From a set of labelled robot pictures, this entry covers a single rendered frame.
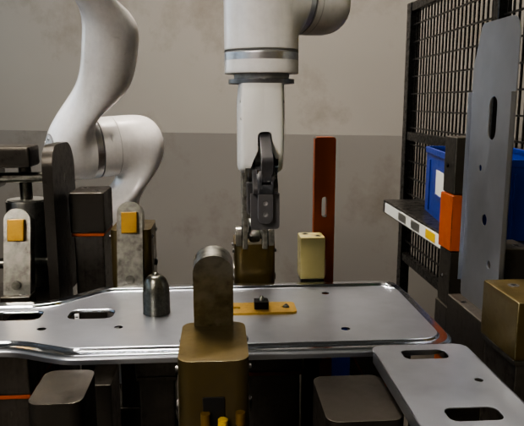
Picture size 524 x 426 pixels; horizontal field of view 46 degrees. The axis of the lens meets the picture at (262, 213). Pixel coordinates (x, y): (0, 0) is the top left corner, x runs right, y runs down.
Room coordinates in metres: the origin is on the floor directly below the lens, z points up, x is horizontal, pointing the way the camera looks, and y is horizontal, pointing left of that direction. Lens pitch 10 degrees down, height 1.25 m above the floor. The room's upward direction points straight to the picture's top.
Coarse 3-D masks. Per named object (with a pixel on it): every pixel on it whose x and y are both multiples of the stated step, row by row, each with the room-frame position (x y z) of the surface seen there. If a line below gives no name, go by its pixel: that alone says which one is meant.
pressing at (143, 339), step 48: (192, 288) 0.80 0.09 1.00; (240, 288) 0.80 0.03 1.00; (288, 288) 0.80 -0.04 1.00; (336, 288) 0.80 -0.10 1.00; (384, 288) 0.80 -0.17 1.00; (0, 336) 0.63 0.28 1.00; (48, 336) 0.63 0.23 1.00; (96, 336) 0.63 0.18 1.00; (144, 336) 0.63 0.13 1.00; (288, 336) 0.63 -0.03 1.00; (336, 336) 0.63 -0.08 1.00; (384, 336) 0.63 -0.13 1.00; (432, 336) 0.63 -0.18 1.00
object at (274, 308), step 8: (240, 304) 0.73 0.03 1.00; (248, 304) 0.73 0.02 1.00; (256, 304) 0.71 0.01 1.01; (264, 304) 0.71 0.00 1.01; (272, 304) 0.73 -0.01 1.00; (280, 304) 0.73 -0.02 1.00; (288, 304) 0.73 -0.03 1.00; (240, 312) 0.70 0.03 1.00; (248, 312) 0.70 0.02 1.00; (256, 312) 0.70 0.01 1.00; (264, 312) 0.70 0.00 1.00; (272, 312) 0.70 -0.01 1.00; (280, 312) 0.70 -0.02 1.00; (288, 312) 0.70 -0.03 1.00; (296, 312) 0.70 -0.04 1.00
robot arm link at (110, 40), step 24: (96, 0) 1.04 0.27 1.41; (96, 24) 1.08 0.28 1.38; (120, 24) 1.09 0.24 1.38; (96, 48) 1.10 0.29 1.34; (120, 48) 1.11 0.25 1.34; (96, 72) 1.12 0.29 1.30; (120, 72) 1.13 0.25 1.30; (72, 96) 1.16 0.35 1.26; (96, 96) 1.13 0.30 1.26; (120, 96) 1.16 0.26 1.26; (72, 120) 1.15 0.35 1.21; (96, 120) 1.15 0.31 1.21; (72, 144) 1.15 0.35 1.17; (96, 144) 1.18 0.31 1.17; (96, 168) 1.19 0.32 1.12
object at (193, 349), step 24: (192, 336) 0.51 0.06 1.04; (216, 336) 0.51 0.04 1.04; (240, 336) 0.51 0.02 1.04; (192, 360) 0.46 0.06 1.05; (216, 360) 0.46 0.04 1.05; (240, 360) 0.46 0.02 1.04; (192, 384) 0.46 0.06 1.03; (216, 384) 0.46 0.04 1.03; (240, 384) 0.46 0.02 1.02; (192, 408) 0.46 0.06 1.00; (216, 408) 0.46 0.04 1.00; (240, 408) 0.46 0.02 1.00
